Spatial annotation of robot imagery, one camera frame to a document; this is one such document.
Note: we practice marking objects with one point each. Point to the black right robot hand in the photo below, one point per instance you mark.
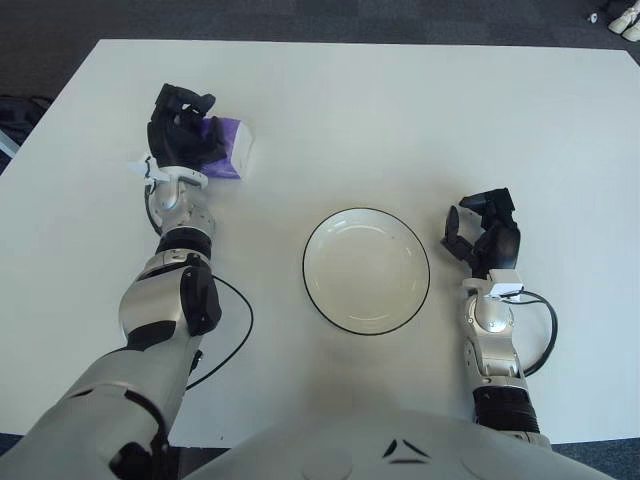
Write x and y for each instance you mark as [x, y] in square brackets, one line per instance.
[502, 245]

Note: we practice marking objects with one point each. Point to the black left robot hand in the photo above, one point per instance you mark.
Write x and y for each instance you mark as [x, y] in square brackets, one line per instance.
[170, 140]

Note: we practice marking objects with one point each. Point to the purple tissue paper pack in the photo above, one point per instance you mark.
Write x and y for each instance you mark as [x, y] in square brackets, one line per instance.
[240, 150]

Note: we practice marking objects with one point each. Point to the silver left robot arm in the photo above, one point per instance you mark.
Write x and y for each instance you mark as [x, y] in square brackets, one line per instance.
[155, 305]

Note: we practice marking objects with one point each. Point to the white plate with black rim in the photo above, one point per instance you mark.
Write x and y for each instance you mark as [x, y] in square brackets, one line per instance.
[365, 270]

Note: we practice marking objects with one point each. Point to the black bag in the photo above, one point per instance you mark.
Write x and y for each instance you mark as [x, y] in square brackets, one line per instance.
[20, 115]

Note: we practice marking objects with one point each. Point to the white furniture panel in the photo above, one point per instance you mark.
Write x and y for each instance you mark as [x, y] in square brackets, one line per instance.
[7, 145]

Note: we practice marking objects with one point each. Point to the grey robot torso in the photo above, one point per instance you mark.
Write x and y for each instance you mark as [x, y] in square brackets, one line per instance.
[400, 450]

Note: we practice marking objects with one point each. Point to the small white floor object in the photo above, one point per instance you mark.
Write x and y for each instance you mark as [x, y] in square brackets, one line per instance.
[593, 17]

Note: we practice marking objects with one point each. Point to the white shoe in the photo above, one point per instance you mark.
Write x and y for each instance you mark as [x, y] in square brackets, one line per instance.
[632, 29]
[620, 21]

